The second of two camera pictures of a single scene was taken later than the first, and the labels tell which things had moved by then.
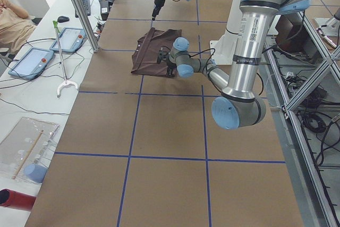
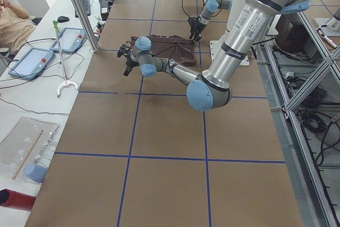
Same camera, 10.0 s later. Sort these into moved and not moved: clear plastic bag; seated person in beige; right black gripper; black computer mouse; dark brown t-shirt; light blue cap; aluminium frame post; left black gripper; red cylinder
Moved: left black gripper; right black gripper; dark brown t-shirt
Not moved: aluminium frame post; black computer mouse; clear plastic bag; light blue cap; red cylinder; seated person in beige
